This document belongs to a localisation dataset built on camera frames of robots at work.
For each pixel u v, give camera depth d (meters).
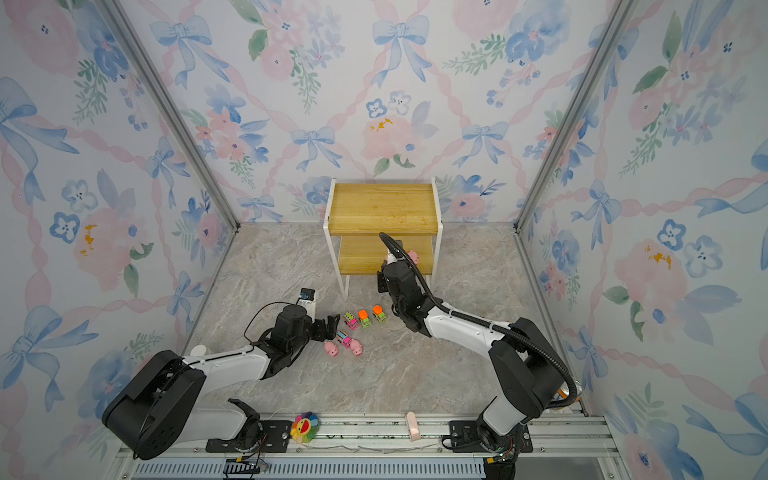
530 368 0.44
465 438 0.73
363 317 0.93
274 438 0.75
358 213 0.78
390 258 0.74
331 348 0.86
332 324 0.82
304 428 0.75
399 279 0.64
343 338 0.88
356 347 0.87
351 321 0.92
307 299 0.79
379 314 0.94
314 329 0.80
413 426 0.73
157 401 0.43
